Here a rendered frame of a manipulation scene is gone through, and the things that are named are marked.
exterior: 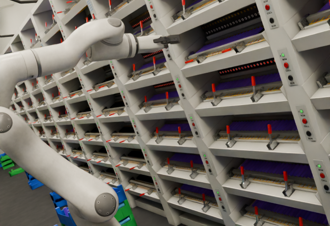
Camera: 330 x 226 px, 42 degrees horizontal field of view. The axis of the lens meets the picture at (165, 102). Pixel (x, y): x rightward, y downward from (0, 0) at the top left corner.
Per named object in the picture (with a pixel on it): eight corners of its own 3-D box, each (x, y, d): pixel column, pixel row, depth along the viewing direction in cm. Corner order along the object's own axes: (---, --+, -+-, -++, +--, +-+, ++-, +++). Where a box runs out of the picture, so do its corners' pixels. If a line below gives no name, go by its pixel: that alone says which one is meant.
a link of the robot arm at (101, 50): (123, 26, 148) (118, 46, 155) (86, 29, 142) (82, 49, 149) (132, 43, 144) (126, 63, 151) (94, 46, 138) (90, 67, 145)
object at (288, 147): (312, 163, 145) (291, 132, 142) (213, 155, 199) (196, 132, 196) (343, 125, 153) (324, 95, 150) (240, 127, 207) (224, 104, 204)
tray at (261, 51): (277, 56, 141) (261, 33, 139) (185, 77, 195) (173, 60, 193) (310, 23, 149) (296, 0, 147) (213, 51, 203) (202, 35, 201)
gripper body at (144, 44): (126, 58, 156) (154, 55, 161) (137, 53, 146) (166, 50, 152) (123, 37, 155) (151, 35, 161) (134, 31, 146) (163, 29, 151)
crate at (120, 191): (74, 228, 202) (68, 212, 201) (60, 222, 218) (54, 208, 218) (127, 198, 218) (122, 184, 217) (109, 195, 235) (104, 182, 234)
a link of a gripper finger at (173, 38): (163, 44, 152) (179, 43, 155) (167, 43, 149) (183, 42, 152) (161, 36, 152) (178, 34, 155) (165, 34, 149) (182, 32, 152)
